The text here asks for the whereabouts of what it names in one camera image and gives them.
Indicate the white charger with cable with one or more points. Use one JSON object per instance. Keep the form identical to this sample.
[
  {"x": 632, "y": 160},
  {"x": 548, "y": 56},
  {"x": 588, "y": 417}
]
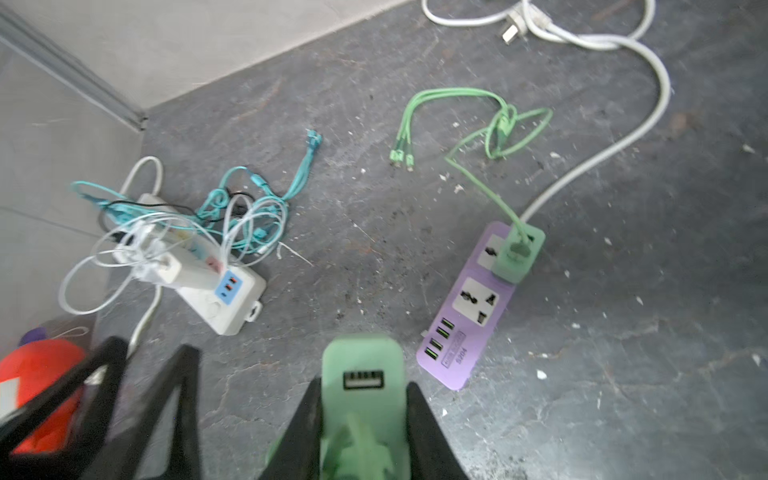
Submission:
[{"x": 245, "y": 230}]

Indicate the green charger plug with cable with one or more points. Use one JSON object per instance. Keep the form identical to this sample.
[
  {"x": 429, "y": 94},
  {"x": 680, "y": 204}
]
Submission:
[{"x": 508, "y": 132}]

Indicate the white multicolour power strip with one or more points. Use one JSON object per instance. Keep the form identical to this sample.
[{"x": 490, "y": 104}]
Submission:
[{"x": 165, "y": 245}]

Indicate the red toy vacuum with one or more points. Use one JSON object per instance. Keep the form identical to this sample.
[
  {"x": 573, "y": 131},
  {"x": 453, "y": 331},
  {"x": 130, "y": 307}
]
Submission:
[{"x": 35, "y": 365}]

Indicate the purple small power strip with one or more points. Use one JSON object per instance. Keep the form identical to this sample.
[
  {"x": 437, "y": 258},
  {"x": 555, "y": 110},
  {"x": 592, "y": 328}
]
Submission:
[{"x": 465, "y": 322}]

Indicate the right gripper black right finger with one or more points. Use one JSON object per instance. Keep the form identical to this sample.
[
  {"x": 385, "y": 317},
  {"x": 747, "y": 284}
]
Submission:
[{"x": 430, "y": 454}]

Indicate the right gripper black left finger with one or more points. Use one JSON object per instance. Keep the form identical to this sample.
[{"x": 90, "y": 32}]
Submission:
[{"x": 297, "y": 455}]

